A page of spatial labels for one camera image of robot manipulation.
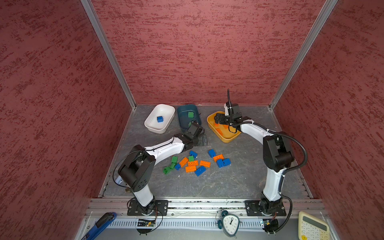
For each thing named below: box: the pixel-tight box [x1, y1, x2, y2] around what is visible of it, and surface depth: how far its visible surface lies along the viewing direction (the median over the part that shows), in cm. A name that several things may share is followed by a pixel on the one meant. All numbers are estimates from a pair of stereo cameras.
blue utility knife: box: [81, 212, 117, 240], surface depth 68 cm
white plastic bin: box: [144, 103, 176, 134], surface depth 112 cm
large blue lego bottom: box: [195, 166, 207, 177], surface depth 87 cm
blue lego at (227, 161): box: [224, 158, 232, 167], surface depth 92 cm
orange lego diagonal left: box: [179, 156, 189, 168], surface depth 91 cm
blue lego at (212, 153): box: [208, 149, 217, 159], surface depth 98 cm
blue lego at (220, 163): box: [216, 159, 225, 168], surface depth 91 cm
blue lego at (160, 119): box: [157, 116, 164, 123], surface depth 112 cm
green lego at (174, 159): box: [171, 155, 178, 163], surface depth 91 cm
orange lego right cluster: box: [213, 154, 224, 162], surface depth 94 cm
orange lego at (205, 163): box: [199, 160, 211, 168], surface depth 91 cm
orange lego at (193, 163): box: [187, 160, 199, 166], surface depth 91 cm
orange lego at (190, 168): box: [185, 165, 197, 173], surface depth 88 cm
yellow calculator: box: [298, 211, 331, 240], surface depth 69 cm
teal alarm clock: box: [215, 210, 240, 239], surface depth 68 cm
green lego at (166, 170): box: [163, 166, 171, 175], surface depth 87 cm
